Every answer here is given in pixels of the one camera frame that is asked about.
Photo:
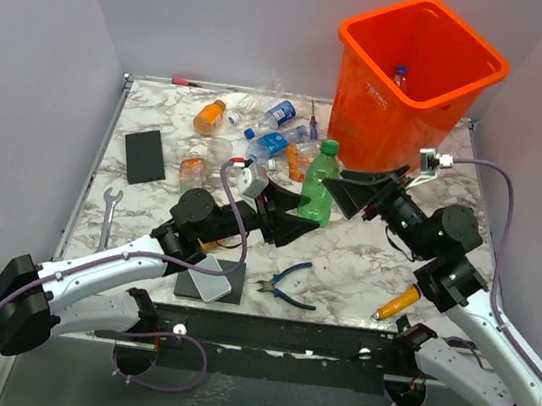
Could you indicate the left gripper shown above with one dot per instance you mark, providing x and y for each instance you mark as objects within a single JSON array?
[{"x": 285, "y": 228}]

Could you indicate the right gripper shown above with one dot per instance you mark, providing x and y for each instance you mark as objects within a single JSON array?
[{"x": 392, "y": 191}]

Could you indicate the green sprite bottle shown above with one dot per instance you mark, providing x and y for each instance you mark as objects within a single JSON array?
[{"x": 317, "y": 201}]

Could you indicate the large crushed orange bottle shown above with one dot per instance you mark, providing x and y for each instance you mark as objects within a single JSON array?
[{"x": 299, "y": 156}]

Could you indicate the blue pepsi bottle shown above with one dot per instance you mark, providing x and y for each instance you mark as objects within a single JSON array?
[{"x": 401, "y": 77}]

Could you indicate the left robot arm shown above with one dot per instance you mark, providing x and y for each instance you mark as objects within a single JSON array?
[{"x": 32, "y": 294}]

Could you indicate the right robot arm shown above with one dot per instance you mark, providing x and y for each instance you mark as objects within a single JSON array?
[{"x": 454, "y": 286}]

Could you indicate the orange plastic bin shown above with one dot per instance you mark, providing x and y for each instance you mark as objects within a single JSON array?
[{"x": 377, "y": 126}]

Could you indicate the red screwdriver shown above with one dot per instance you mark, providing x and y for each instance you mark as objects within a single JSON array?
[{"x": 313, "y": 123}]

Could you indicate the blue label water bottle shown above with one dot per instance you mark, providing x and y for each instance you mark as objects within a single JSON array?
[{"x": 262, "y": 149}]

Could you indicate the blue bottle cap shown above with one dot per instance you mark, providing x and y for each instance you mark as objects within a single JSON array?
[{"x": 249, "y": 133}]

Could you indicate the clear plastic cup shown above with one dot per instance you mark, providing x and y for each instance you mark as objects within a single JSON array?
[{"x": 219, "y": 151}]

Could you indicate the tall orange label bottle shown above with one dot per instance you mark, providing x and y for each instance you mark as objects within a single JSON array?
[{"x": 191, "y": 173}]

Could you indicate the blue label bottle top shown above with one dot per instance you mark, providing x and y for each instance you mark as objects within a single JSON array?
[{"x": 277, "y": 116}]

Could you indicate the white rounded box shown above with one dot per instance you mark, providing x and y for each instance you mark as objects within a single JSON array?
[{"x": 209, "y": 282}]

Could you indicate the white bottle cap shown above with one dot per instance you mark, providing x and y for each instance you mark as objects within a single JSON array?
[{"x": 234, "y": 118}]

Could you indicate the clear crushed bottle back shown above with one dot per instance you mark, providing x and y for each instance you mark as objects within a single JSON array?
[{"x": 263, "y": 97}]

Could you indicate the small orange juice bottle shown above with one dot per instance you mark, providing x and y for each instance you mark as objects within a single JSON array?
[{"x": 209, "y": 118}]

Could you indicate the black foam pad upper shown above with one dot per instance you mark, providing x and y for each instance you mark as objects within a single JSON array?
[{"x": 144, "y": 157}]

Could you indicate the silver wrench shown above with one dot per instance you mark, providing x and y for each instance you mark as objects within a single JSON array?
[{"x": 111, "y": 201}]

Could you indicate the red pen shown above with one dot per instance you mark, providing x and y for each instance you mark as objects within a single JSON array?
[{"x": 184, "y": 83}]

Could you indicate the blue handle pliers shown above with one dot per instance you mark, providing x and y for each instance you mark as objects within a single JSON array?
[{"x": 282, "y": 286}]

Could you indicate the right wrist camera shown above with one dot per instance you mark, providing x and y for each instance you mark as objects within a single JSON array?
[{"x": 431, "y": 162}]

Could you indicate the yellow handle utility knife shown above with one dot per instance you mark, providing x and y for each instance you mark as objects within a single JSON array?
[{"x": 398, "y": 304}]

